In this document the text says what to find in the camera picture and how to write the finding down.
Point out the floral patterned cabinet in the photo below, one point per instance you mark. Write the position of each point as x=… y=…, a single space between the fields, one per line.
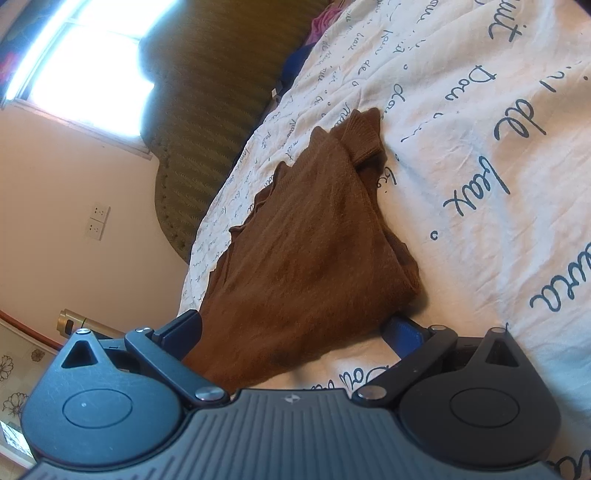
x=18 y=378

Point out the white double wall socket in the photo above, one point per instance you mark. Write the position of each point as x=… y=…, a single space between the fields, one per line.
x=98 y=222

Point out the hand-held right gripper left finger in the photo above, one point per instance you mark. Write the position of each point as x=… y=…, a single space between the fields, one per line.
x=178 y=334

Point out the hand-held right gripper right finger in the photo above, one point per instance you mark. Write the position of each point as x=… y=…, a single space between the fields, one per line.
x=406 y=334

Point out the brown knit sweater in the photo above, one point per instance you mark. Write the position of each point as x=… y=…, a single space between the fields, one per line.
x=300 y=258

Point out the green upholstered headboard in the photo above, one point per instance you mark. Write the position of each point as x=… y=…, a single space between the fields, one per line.
x=221 y=92

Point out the pinkish purple cloth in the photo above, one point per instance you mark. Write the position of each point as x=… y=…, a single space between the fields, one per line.
x=325 y=23

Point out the white script-printed bed cover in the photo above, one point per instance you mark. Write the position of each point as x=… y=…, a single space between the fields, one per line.
x=461 y=184

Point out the brass cylinder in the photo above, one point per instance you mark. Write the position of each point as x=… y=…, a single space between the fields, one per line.
x=76 y=321

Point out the blue cloth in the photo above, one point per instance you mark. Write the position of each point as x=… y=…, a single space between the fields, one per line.
x=300 y=64

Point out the bright window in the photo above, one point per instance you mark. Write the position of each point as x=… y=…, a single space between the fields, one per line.
x=92 y=69

